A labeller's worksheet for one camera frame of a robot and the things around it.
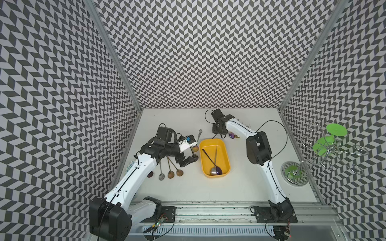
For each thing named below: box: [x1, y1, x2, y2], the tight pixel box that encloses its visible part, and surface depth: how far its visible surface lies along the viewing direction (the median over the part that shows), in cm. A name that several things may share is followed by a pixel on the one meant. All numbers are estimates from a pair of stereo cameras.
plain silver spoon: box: [210, 145, 218, 176], surface depth 89 cm
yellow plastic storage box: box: [199, 138, 231, 179], surface depth 93 cm
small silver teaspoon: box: [158, 161, 165, 181], surface depth 87 cm
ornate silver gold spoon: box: [191, 129, 203, 153], surface depth 98 cm
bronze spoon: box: [166, 156, 175, 179], surface depth 88 cm
